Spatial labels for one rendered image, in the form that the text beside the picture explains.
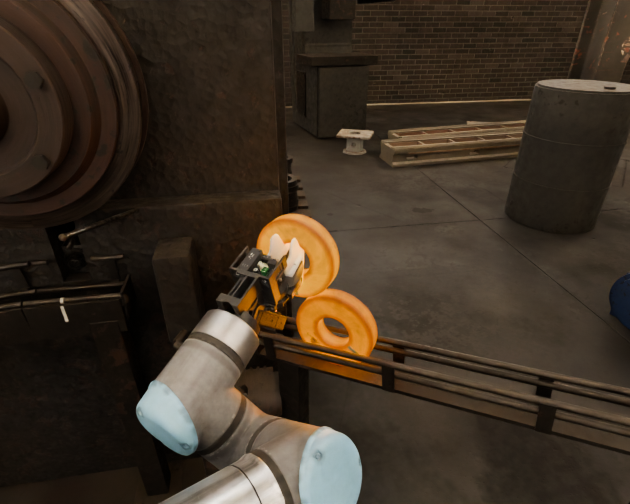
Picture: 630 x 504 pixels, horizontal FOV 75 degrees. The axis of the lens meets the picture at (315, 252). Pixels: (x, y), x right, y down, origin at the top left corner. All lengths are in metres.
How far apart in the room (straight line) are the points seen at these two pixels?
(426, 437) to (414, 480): 0.17
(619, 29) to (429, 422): 3.68
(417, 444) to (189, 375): 1.11
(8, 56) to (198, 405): 0.55
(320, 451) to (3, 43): 0.67
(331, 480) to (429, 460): 1.05
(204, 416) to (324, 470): 0.17
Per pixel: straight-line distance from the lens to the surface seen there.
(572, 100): 2.91
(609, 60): 4.52
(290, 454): 0.48
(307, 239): 0.71
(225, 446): 0.58
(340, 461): 0.49
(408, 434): 1.56
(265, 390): 0.95
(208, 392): 0.55
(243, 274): 0.62
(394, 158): 4.09
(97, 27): 0.81
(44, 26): 0.80
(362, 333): 0.76
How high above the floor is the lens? 1.23
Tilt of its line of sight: 29 degrees down
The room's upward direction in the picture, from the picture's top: straight up
